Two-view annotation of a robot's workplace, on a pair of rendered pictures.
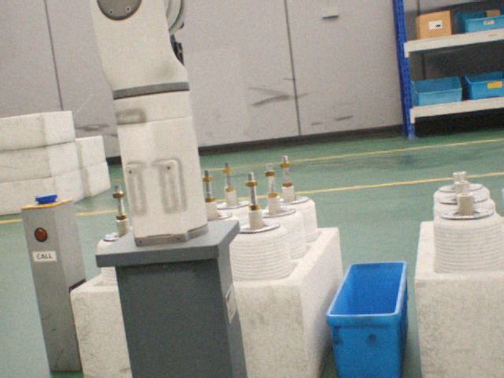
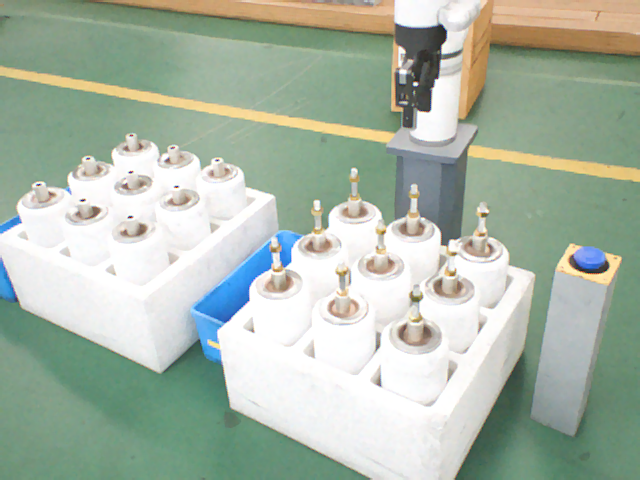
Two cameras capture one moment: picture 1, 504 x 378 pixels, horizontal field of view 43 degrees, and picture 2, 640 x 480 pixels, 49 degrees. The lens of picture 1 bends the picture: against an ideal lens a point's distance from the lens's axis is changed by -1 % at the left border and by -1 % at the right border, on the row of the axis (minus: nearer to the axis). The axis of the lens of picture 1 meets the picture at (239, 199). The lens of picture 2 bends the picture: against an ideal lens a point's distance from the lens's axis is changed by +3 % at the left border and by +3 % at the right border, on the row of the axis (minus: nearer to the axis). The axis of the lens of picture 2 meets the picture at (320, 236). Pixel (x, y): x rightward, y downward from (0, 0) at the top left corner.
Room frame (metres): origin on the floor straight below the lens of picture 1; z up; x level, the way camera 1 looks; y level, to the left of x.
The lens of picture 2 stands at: (2.02, 0.21, 0.92)
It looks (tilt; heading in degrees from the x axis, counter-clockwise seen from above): 35 degrees down; 197
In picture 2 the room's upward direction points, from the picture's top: 4 degrees counter-clockwise
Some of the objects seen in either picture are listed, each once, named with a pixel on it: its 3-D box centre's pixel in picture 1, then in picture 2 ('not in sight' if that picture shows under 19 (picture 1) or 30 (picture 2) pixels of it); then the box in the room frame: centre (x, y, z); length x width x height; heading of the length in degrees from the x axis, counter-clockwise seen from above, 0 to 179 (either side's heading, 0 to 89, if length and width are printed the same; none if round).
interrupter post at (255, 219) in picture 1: (255, 220); (354, 206); (1.01, -0.02, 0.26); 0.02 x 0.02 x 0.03
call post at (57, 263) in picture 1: (61, 286); (571, 345); (1.17, 0.35, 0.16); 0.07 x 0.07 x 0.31; 72
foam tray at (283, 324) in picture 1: (223, 302); (381, 340); (1.16, 0.05, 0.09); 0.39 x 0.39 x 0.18; 72
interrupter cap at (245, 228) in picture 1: (257, 227); (355, 212); (1.01, -0.02, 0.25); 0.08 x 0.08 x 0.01
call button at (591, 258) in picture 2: (46, 199); (589, 259); (1.18, 0.35, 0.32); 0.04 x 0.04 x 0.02
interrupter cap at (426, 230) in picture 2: not in sight; (412, 229); (1.04, 0.09, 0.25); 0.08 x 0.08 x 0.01
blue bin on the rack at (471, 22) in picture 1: (483, 20); not in sight; (5.46, -2.21, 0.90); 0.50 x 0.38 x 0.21; 170
